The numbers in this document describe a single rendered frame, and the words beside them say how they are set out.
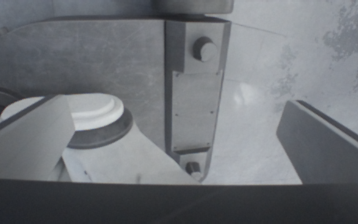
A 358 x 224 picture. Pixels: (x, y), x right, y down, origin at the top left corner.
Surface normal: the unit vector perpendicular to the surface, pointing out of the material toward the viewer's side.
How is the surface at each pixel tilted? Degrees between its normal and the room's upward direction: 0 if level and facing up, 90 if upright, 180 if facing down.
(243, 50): 0
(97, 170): 90
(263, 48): 0
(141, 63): 0
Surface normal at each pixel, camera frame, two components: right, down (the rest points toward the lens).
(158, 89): 0.21, 0.51
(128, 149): 0.03, -0.86
